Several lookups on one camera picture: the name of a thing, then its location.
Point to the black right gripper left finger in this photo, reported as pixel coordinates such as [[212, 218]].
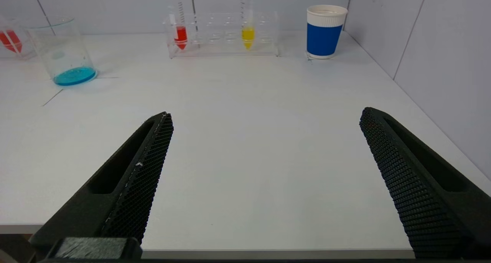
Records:
[[130, 186]]

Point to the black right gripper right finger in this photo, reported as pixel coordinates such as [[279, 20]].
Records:
[[429, 194]]

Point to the clear glass beaker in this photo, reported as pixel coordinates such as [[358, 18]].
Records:
[[73, 75]]

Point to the test tube with red pigment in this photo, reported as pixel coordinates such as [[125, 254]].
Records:
[[9, 40], [180, 34]]

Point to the clear acrylic test tube rack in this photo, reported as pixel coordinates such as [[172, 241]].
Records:
[[28, 50], [224, 34]]

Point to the test tube with yellow pigment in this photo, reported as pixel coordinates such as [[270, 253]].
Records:
[[247, 36]]

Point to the white paper cup blue sleeve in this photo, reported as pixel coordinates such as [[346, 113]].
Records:
[[324, 36]]

